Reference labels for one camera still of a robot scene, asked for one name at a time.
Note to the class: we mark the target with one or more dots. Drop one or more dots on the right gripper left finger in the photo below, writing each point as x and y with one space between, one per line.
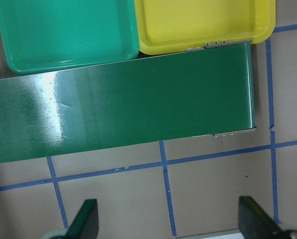
86 223

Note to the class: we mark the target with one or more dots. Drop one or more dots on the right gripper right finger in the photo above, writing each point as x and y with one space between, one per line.
254 222

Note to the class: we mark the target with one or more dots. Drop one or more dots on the green conveyor belt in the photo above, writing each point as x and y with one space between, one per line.
194 93

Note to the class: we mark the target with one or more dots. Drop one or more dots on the green plastic tray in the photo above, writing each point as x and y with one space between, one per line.
50 35

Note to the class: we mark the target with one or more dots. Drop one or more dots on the yellow plastic tray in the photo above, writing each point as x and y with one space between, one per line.
170 26

